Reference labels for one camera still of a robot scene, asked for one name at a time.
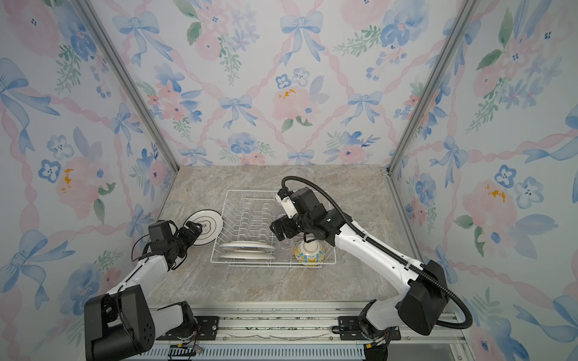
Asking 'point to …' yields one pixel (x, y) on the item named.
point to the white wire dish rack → (244, 238)
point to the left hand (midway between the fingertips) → (195, 230)
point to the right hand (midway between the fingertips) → (281, 220)
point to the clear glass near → (287, 244)
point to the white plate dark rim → (212, 222)
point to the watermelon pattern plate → (247, 246)
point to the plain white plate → (248, 254)
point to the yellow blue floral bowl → (311, 253)
